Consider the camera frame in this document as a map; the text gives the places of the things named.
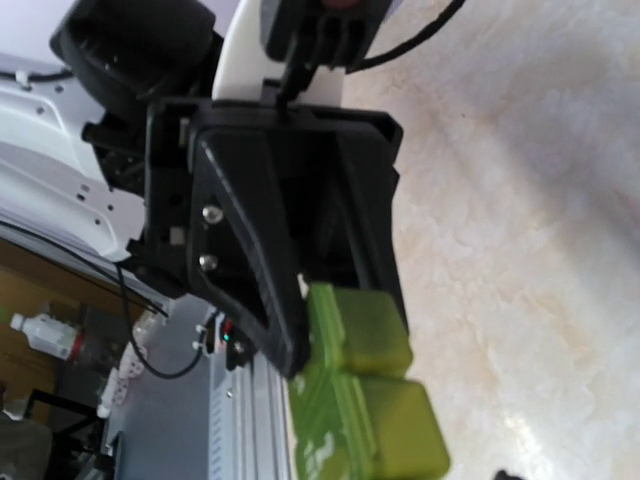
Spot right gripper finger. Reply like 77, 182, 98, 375
493, 469, 525, 480

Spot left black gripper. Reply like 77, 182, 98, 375
84, 97, 411, 379

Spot green weekly pill organizer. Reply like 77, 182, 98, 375
288, 283, 451, 479

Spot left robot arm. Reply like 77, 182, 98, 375
1, 1, 402, 378

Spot white bottle red band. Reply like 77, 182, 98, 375
10, 313, 81, 361

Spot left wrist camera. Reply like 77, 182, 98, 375
212, 0, 401, 109

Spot front aluminium rail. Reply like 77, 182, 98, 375
102, 349, 296, 480

